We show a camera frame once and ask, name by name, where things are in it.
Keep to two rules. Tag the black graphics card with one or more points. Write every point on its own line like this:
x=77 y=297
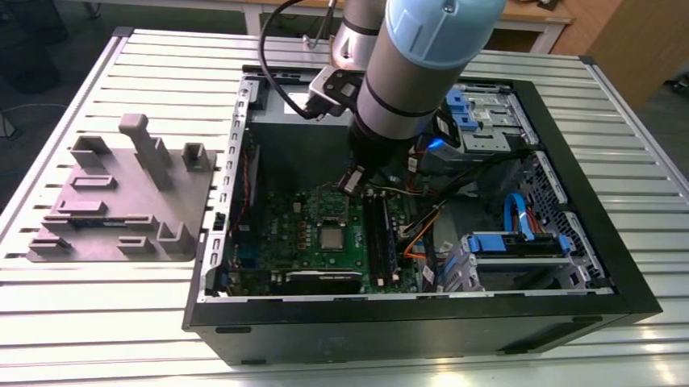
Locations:
x=324 y=284

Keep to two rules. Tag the black office chair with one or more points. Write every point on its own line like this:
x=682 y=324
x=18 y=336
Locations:
x=33 y=68

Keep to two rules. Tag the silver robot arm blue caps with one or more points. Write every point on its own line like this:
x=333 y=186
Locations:
x=409 y=80

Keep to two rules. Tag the wooden desk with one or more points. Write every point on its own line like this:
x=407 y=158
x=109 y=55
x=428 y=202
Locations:
x=539 y=16

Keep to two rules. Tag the hard disk in blue carrier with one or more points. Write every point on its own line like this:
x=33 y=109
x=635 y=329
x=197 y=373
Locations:
x=487 y=244

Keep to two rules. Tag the black open PC case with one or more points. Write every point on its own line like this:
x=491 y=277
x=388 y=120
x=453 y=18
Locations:
x=409 y=330

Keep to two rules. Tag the silver drive cage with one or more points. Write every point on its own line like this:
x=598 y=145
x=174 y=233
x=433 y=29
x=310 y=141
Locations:
x=496 y=143

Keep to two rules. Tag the green motherboard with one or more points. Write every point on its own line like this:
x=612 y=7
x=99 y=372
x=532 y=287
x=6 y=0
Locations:
x=290 y=258

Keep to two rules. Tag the wooden cabinet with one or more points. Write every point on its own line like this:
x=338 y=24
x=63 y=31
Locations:
x=635 y=40

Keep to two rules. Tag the blue plastic drive carrier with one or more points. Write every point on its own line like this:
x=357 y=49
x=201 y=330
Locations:
x=471 y=121

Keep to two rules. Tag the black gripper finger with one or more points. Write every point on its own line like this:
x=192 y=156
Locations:
x=349 y=183
x=367 y=177

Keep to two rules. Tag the grey parts rack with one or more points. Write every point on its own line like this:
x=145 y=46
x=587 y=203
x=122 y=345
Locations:
x=136 y=193

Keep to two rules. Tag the grey power supply unit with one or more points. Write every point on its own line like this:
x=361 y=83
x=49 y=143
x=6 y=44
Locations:
x=290 y=145

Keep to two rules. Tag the silver disk bay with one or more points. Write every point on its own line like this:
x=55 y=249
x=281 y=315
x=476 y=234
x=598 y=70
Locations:
x=517 y=261

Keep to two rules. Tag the RAM stick on rack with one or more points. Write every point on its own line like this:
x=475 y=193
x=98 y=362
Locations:
x=98 y=223

